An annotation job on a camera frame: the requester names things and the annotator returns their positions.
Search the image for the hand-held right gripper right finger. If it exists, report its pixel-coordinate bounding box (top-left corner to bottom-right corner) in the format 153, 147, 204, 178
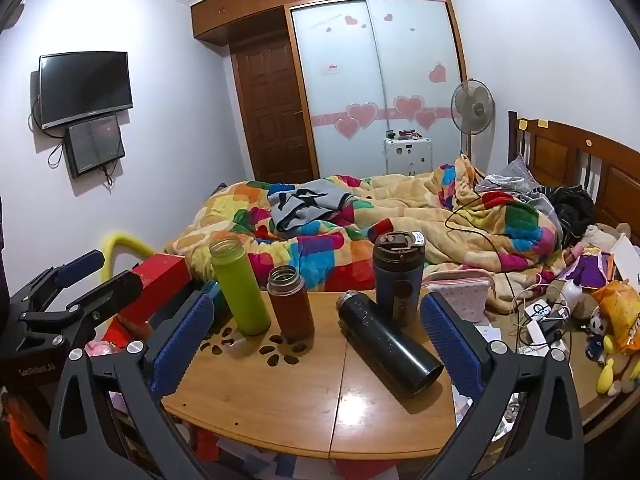
419, 291, 587, 480

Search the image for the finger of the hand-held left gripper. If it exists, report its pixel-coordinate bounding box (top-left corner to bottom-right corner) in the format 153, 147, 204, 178
19, 269, 145, 342
7, 249, 106, 313

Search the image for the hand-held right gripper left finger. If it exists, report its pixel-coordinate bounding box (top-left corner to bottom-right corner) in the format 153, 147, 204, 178
47, 291, 217, 480

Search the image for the black tumbler cup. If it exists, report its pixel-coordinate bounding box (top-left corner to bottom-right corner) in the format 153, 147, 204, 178
335, 289, 446, 401

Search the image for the green bottle cup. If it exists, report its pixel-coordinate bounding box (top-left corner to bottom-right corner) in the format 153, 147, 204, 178
209, 235, 272, 337

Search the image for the blue travel cup with lid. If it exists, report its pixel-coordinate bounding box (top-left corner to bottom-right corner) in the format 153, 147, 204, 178
371, 230, 427, 329

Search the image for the brown bottle cup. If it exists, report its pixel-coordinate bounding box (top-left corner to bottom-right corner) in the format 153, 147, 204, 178
266, 265, 316, 345

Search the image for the red box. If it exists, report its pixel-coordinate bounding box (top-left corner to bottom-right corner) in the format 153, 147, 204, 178
116, 254, 194, 329

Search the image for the yellow foam tube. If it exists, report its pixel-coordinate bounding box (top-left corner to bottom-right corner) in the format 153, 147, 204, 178
102, 230, 157, 282

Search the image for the pink dotted pouch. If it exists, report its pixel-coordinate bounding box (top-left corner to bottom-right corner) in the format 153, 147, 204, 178
422, 268, 496, 324

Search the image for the white power strip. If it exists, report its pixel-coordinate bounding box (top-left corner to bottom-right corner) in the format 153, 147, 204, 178
519, 299, 569, 347

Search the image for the white plastic bottle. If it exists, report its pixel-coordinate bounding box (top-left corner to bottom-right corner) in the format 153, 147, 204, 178
562, 280, 592, 307

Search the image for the purple doll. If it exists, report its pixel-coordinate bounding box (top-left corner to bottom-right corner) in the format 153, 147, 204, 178
559, 244, 617, 289

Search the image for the colourful checked blanket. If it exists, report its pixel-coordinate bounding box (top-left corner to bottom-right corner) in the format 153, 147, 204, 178
165, 153, 564, 313

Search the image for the yellow plush toy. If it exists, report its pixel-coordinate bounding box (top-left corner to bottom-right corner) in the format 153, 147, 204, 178
596, 337, 640, 397

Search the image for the orange snack bag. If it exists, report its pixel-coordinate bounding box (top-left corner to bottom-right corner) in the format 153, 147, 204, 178
592, 279, 640, 354

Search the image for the black cloth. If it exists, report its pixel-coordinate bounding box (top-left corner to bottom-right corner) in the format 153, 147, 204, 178
549, 184, 598, 249

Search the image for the grey striped pillow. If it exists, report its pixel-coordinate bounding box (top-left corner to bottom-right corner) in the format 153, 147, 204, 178
475, 155, 552, 207

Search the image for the beige teddy bear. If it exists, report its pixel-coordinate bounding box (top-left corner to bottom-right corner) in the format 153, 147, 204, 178
582, 222, 634, 257

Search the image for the grey garment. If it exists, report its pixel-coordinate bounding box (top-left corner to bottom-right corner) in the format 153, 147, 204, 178
268, 177, 362, 234

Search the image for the white box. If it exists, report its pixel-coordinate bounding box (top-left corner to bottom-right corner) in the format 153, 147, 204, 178
609, 233, 640, 284

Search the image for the small white cabinet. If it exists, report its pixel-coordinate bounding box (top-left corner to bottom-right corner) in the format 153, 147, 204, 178
383, 130, 434, 177

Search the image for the wooden bed headboard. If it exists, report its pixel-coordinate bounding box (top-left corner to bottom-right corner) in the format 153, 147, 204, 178
507, 110, 640, 235

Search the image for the brown wooden door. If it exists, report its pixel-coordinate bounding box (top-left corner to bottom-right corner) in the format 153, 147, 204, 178
229, 35, 321, 184

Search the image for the standing fan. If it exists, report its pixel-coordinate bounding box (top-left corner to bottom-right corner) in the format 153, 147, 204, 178
450, 78, 497, 160

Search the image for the wooden wardrobe with sliding doors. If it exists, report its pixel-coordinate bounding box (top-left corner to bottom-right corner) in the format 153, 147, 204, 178
190, 0, 469, 184

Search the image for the small wall monitor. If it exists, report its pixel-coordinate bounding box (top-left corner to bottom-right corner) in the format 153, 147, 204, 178
63, 113, 126, 180

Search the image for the black cable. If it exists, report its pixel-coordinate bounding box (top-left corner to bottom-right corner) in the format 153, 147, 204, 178
444, 189, 528, 313

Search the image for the wall television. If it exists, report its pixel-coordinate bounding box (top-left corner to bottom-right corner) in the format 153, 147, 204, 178
38, 51, 135, 130

